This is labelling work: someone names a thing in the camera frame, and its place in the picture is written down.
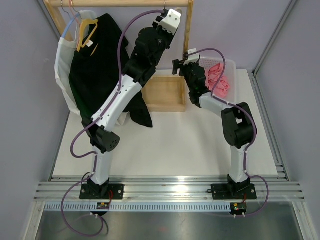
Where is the pink t shirt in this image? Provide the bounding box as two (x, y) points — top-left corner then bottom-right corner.
(205, 63), (230, 98)

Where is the black t shirt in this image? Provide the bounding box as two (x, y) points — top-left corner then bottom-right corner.
(67, 12), (154, 130)

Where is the yellow hanger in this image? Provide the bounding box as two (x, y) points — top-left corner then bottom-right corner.
(76, 18), (99, 52)

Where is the white t shirt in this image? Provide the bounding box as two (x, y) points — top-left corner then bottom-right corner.
(53, 9), (131, 127)

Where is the cream hanger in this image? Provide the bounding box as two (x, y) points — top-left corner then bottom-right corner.
(163, 0), (183, 15)

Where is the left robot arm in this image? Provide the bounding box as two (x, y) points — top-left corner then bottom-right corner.
(79, 9), (181, 200)

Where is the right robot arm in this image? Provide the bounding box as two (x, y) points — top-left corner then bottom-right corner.
(172, 59), (257, 201)

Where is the blue white hanger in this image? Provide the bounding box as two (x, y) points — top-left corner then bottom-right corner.
(60, 0), (81, 41)

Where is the pink hanger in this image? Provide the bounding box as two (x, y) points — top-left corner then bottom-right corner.
(68, 0), (81, 25)

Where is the wooden clothes rack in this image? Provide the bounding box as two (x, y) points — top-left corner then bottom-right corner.
(43, 0), (195, 113)

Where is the white plastic basket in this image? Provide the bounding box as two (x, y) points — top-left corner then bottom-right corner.
(186, 56), (238, 101)

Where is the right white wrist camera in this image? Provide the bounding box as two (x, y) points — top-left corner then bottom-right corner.
(183, 48), (200, 66)

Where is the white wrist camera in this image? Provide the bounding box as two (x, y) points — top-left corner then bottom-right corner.
(159, 9), (182, 35)
(183, 48), (200, 66)

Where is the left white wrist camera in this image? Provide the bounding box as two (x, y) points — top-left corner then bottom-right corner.
(159, 9), (182, 35)

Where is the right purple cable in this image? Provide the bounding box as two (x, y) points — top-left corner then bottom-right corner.
(196, 48), (270, 218)

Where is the left aluminium frame post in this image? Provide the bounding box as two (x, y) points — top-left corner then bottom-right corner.
(35, 0), (67, 40)

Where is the aluminium frame post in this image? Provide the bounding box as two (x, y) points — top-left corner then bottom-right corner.
(35, 0), (67, 40)
(252, 0), (299, 77)

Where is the right aluminium frame post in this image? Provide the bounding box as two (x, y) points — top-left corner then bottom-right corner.
(252, 0), (299, 77)

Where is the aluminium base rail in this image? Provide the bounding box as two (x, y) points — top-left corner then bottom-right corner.
(34, 176), (305, 203)

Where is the white slotted cable duct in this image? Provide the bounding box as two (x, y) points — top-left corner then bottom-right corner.
(44, 201), (231, 213)

